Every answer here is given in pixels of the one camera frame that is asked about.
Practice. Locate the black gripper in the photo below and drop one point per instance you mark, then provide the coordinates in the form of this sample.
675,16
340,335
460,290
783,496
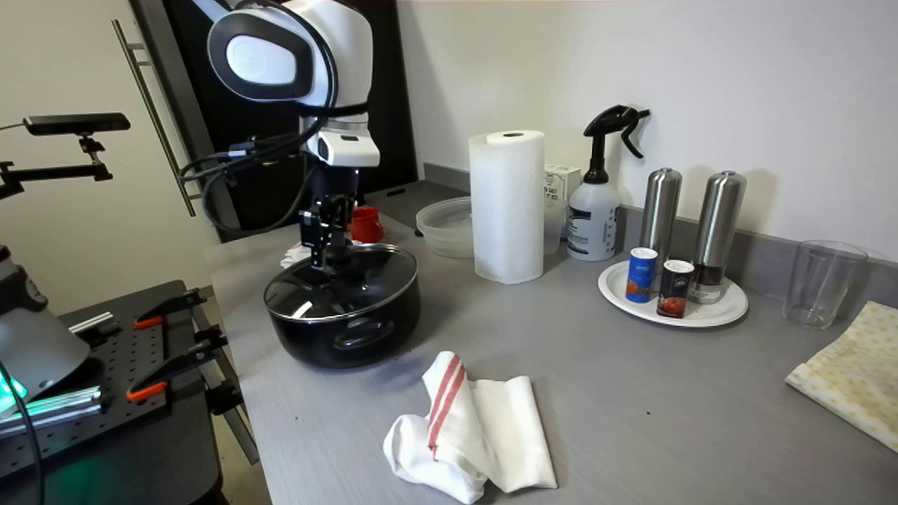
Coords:
333,190

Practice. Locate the glass lid with black knob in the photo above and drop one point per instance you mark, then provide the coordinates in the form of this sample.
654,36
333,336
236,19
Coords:
375,274

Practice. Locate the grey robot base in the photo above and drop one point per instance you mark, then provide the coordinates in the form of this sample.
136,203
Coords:
32,346

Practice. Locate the black cooking pot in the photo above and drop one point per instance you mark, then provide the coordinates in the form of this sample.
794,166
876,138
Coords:
345,339

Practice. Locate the plain white cloth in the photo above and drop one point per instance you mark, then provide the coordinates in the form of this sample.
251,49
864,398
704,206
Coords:
296,252

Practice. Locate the red cup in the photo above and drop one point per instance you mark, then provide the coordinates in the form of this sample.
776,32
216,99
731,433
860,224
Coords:
369,224

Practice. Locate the clear plastic container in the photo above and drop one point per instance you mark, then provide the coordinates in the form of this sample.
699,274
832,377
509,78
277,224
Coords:
444,224

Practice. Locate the white paper towel roll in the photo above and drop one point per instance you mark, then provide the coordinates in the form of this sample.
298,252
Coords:
507,206

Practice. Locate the white towel with red stripe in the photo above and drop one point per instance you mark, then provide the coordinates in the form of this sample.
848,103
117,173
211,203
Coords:
501,430

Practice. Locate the spray bottle with black trigger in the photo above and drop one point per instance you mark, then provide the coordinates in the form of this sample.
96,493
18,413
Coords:
589,220

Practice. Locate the black perforated mounting board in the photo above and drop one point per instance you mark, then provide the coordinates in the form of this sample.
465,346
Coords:
140,437

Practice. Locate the blue spice jar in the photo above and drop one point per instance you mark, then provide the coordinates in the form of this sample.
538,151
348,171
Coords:
641,274

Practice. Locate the silver bar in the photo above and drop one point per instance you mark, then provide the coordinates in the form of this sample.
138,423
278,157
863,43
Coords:
56,406

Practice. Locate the short steel grinder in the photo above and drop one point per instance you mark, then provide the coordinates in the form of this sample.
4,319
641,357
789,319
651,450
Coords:
660,210

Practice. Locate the red spice jar black lid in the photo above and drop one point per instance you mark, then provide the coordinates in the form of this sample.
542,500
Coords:
675,293

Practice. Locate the tall steel grinder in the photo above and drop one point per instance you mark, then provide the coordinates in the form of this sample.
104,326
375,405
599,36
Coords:
719,220

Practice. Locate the white round plate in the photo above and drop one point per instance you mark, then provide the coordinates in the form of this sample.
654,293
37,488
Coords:
719,310

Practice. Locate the clear drinking glass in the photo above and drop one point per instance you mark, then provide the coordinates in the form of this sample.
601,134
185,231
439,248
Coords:
827,283

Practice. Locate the cream patterned cloth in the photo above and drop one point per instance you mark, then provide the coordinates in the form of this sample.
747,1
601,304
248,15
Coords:
856,374

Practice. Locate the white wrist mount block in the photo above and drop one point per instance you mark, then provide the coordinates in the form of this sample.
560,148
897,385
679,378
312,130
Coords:
342,147

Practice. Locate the black bar camera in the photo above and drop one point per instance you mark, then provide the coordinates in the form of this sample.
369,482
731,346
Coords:
73,122

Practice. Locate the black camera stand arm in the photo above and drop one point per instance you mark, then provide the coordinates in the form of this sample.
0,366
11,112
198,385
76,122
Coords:
56,171

